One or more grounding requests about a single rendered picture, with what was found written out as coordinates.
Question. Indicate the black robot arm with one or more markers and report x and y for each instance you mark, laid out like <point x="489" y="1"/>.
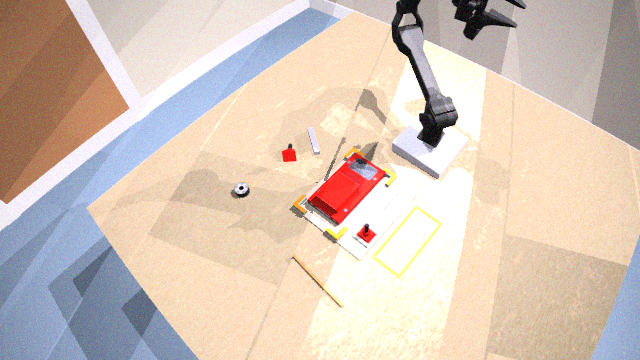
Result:
<point x="439" y="110"/>

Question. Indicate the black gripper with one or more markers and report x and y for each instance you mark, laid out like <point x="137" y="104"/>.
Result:
<point x="481" y="18"/>

